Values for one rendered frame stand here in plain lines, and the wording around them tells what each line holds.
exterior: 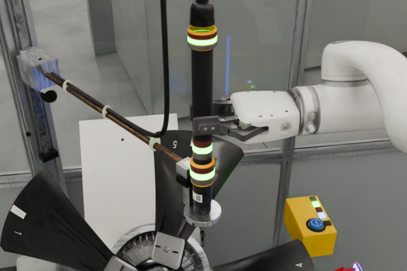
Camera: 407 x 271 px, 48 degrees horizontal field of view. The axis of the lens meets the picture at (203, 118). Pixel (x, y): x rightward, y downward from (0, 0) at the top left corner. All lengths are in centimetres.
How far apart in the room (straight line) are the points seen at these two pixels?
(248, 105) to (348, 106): 16
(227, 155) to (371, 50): 39
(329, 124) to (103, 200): 67
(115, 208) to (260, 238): 92
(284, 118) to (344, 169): 118
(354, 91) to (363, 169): 117
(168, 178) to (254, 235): 101
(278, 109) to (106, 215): 64
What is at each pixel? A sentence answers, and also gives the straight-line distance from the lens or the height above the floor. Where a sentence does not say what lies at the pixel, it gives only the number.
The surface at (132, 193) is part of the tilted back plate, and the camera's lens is 123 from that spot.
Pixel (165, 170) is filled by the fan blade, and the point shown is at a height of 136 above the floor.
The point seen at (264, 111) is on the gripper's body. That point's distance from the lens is 74.
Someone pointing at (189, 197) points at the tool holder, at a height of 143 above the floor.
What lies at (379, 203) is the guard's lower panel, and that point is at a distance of 211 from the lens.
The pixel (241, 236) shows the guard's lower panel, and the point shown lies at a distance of 198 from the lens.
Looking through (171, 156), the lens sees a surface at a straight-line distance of 86.
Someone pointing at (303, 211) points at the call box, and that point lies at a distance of 139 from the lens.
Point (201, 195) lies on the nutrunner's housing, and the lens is 83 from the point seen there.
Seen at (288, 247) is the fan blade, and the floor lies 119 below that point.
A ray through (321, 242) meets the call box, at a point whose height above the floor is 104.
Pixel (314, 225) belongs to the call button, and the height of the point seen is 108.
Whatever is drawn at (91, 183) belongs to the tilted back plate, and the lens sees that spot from 124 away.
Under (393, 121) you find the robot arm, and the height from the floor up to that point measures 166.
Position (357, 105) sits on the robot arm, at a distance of 79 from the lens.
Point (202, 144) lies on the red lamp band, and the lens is 76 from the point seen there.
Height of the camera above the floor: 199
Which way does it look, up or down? 31 degrees down
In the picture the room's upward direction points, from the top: straight up
